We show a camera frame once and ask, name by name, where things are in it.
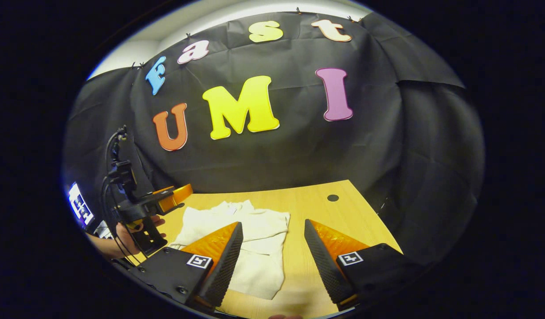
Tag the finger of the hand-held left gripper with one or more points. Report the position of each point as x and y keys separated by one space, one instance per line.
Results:
x=163 y=190
x=170 y=201

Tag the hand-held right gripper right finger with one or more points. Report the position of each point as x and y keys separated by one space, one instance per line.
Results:
x=323 y=266

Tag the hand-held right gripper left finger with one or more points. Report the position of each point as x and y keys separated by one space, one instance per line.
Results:
x=225 y=270

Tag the cream knit sweater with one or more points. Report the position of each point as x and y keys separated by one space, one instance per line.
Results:
x=263 y=248

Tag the white side table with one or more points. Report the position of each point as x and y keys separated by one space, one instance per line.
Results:
x=103 y=230

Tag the computer monitor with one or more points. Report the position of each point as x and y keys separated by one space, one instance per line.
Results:
x=79 y=206

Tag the black backdrop cloth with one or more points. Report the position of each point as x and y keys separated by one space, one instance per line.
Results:
x=299 y=155

